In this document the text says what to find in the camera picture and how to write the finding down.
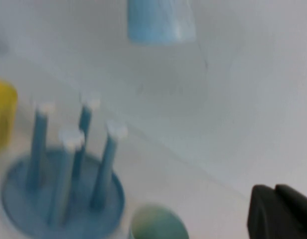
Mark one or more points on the blue cup drying rack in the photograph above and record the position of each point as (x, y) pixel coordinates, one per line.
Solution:
(21, 196)

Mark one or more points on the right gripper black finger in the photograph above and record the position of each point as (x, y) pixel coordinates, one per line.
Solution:
(280, 216)

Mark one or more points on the light blue plastic cup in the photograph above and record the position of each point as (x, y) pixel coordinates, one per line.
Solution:
(158, 22)

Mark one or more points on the green plastic cup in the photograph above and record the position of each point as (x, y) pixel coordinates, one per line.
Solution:
(156, 224)

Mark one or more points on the yellow plastic cup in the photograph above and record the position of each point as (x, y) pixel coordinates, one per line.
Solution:
(4, 112)

